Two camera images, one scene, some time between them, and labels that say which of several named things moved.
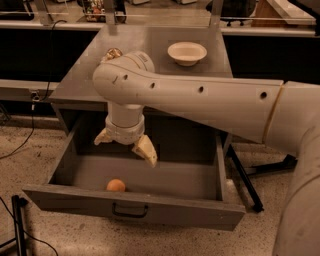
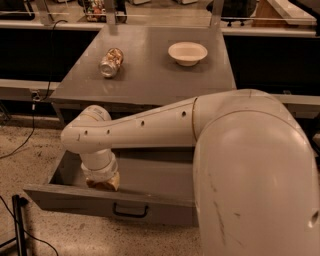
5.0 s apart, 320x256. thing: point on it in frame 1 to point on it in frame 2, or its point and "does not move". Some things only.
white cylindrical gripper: (124, 134) to (101, 173)
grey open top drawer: (187, 184) does not move
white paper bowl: (186, 54) does not move
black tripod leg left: (17, 204) does not move
